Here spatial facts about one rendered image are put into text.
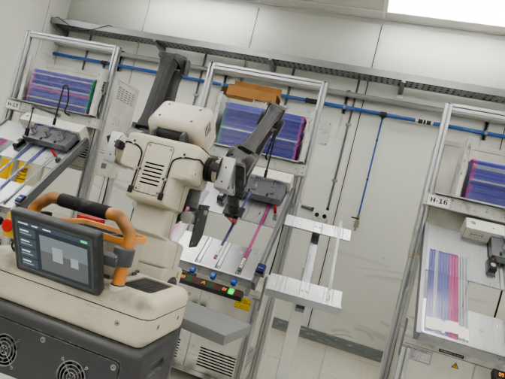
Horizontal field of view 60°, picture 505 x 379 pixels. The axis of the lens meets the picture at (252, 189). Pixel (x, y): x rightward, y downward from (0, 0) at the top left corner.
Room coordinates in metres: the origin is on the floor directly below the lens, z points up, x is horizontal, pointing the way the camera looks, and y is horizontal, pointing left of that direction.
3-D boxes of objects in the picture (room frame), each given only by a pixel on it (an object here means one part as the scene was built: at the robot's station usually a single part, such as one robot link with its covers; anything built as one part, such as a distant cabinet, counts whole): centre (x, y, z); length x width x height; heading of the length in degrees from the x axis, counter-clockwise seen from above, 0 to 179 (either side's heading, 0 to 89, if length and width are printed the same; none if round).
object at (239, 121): (2.67, 0.03, 1.52); 0.51 x 0.13 x 0.27; 76
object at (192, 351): (2.80, 0.06, 0.31); 0.70 x 0.65 x 0.62; 76
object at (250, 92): (2.98, 0.06, 1.82); 0.68 x 0.30 x 0.20; 76
